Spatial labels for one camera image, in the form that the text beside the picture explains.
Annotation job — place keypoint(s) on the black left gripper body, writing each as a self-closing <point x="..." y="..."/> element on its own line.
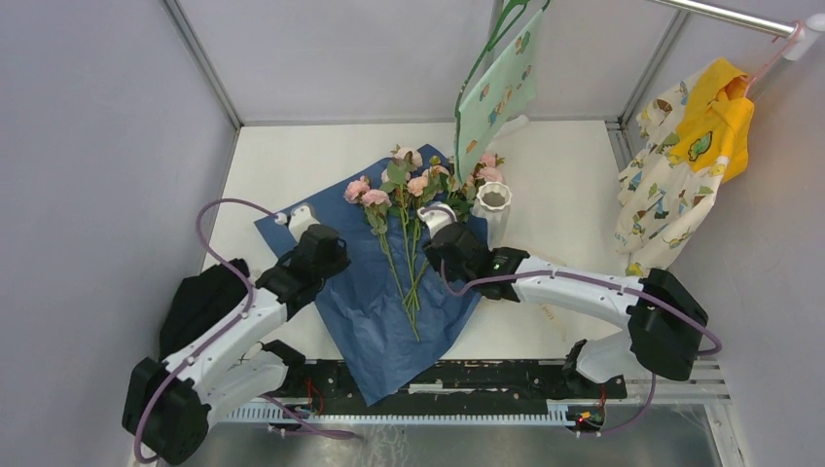
<point x="340" y="262"/>

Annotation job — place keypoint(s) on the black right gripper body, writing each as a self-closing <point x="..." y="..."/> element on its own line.
<point x="453" y="274"/>

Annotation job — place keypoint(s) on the pink flower bunch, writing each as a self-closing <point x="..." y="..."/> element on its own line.
<point x="412" y="183"/>

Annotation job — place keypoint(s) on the blue wrapping paper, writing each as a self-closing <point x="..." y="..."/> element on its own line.
<point x="362" y="309"/>

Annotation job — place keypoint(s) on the separated pink rose stem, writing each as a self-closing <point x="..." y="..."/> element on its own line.
<point x="376" y="204"/>

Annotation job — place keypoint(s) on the cream ribbon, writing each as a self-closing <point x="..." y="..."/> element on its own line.
<point x="549" y="312"/>

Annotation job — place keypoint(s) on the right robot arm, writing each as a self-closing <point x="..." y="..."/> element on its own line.
<point x="660" y="324"/>

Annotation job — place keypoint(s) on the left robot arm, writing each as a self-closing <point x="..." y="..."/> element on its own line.
<point x="172" y="404"/>

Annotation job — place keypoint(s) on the white ribbed vase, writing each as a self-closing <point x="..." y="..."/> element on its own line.
<point x="492" y="203"/>

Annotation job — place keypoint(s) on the green printed cloth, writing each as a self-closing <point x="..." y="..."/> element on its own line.
<point x="496" y="90"/>

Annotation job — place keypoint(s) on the yellow patterned kids garment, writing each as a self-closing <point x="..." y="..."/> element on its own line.
<point x="695" y="139"/>

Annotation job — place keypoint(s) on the pink clothes hanger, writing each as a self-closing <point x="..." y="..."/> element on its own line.
<point x="770" y="58"/>

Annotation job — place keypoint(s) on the metal hanging rod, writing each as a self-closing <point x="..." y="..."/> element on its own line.
<point x="800" y="38"/>

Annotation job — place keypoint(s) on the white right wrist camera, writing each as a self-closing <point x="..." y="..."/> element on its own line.
<point x="436" y="216"/>

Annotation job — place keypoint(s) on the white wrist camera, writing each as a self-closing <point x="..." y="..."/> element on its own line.
<point x="436" y="216"/>
<point x="297" y="221"/>

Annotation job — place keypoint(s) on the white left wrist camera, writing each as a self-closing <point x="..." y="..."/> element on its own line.
<point x="297" y="221"/>

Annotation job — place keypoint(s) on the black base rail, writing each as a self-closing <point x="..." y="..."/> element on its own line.
<point x="450" y="387"/>

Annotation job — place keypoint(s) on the white slotted cable duct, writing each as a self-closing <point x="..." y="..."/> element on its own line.
<point x="263" y="412"/>

